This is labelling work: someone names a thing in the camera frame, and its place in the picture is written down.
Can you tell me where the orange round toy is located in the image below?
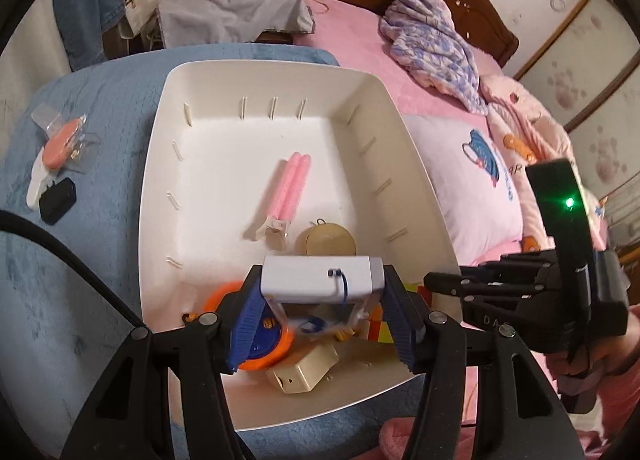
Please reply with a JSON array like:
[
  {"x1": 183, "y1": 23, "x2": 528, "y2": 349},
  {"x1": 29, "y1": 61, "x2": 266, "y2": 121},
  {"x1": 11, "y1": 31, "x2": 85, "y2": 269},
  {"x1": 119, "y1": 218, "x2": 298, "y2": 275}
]
[{"x1": 182, "y1": 280, "x2": 296, "y2": 374}]

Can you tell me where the colourful Rubik's cube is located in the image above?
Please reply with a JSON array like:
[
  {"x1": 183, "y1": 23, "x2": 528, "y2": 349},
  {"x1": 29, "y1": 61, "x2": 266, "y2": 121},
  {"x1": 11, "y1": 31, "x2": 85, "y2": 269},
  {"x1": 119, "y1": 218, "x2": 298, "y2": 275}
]
[{"x1": 362, "y1": 282, "x2": 433, "y2": 344}]

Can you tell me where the beige small box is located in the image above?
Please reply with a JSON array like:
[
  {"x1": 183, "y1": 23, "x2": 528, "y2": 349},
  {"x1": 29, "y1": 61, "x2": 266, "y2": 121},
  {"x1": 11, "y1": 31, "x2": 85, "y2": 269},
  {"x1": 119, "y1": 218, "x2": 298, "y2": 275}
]
[{"x1": 266, "y1": 342, "x2": 340, "y2": 395}]

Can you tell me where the white boxed toy camera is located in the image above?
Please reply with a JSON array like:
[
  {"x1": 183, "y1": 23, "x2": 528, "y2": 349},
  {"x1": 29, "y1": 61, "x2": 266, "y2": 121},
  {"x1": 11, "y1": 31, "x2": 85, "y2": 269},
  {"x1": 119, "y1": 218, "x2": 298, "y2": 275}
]
[{"x1": 260, "y1": 255, "x2": 385, "y2": 336}]

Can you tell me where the gold round tin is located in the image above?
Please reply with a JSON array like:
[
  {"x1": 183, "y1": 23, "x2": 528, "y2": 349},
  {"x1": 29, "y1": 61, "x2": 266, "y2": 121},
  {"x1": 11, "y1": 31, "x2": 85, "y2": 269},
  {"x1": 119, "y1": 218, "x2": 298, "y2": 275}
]
[{"x1": 302, "y1": 218, "x2": 357, "y2": 256}]

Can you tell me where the white plastic tray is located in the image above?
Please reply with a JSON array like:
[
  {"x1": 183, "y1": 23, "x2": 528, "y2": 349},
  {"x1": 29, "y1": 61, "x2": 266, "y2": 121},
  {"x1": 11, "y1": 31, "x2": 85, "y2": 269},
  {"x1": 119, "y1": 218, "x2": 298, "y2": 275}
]
[{"x1": 138, "y1": 59, "x2": 462, "y2": 432}]

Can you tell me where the black small box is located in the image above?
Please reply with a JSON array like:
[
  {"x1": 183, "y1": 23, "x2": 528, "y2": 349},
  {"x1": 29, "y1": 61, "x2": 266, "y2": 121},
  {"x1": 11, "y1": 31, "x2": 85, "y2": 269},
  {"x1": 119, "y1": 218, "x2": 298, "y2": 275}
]
[{"x1": 38, "y1": 177, "x2": 77, "y2": 225}]

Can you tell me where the white plastic hook piece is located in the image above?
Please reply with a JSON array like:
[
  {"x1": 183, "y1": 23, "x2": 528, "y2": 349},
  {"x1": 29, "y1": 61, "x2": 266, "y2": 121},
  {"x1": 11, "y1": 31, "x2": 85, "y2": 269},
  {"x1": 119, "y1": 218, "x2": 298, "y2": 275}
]
[{"x1": 26, "y1": 156, "x2": 58, "y2": 211}]

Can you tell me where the pink sleeve forearm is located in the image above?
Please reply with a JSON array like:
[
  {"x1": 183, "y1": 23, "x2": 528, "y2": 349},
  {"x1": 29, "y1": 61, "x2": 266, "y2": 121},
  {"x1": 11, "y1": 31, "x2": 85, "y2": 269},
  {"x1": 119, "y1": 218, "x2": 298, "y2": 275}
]
[{"x1": 549, "y1": 304, "x2": 640, "y2": 460}]

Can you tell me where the person's right hand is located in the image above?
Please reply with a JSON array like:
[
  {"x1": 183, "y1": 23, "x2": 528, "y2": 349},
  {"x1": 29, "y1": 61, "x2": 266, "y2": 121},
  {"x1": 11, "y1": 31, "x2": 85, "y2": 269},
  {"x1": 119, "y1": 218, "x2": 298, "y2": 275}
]
[{"x1": 546, "y1": 305, "x2": 639, "y2": 379}]

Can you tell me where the pink printed pillow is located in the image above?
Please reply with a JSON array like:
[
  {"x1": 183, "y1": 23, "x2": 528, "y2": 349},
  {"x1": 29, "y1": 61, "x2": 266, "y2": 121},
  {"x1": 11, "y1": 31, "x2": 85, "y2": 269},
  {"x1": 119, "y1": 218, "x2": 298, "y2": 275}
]
[{"x1": 402, "y1": 114, "x2": 524, "y2": 265}]

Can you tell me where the peach bear quilt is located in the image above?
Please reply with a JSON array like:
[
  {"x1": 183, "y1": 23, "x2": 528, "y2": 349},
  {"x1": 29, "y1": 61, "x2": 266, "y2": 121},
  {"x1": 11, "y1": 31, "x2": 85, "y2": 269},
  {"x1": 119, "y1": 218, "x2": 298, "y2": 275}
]
[{"x1": 480, "y1": 73, "x2": 578, "y2": 252}]

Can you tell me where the pink oval item in bag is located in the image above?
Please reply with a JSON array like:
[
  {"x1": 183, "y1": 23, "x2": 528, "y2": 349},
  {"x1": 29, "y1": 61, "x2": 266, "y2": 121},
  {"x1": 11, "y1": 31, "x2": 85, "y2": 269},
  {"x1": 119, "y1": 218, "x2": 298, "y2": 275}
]
[{"x1": 30, "y1": 105, "x2": 101, "y2": 174}]

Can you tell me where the purple floral blanket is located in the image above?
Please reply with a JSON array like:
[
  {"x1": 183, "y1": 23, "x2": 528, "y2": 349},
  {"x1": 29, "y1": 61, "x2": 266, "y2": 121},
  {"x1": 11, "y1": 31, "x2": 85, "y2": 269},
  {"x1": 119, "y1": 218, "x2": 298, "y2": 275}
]
[{"x1": 378, "y1": 0, "x2": 488, "y2": 116}]

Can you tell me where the grey cloth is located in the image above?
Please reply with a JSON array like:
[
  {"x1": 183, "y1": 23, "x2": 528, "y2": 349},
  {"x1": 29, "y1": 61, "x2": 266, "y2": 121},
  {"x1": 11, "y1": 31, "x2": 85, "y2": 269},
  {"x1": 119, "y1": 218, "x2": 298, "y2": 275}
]
[{"x1": 158, "y1": 0, "x2": 314, "y2": 48}]

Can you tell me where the denim jacket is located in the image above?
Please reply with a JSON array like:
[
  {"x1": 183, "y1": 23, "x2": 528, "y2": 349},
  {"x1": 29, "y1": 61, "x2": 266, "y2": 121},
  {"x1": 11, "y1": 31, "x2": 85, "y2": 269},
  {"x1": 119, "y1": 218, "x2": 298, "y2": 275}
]
[{"x1": 52, "y1": 0, "x2": 125, "y2": 71}]

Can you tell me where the black cable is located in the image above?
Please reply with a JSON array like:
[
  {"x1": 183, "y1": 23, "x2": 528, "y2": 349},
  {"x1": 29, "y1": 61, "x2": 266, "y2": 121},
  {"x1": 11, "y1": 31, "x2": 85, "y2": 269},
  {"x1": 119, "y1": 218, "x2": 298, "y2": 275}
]
[{"x1": 0, "y1": 208, "x2": 147, "y2": 331}]

